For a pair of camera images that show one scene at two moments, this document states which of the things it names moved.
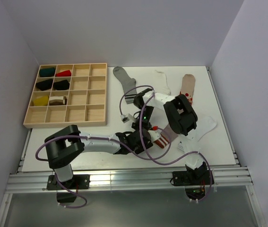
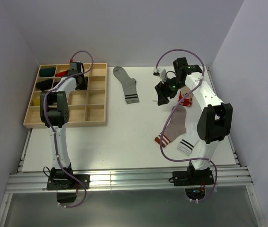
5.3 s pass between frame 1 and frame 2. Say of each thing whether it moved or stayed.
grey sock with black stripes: stayed
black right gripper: moved
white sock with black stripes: stayed
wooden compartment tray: stayed
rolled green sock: stayed
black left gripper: moved
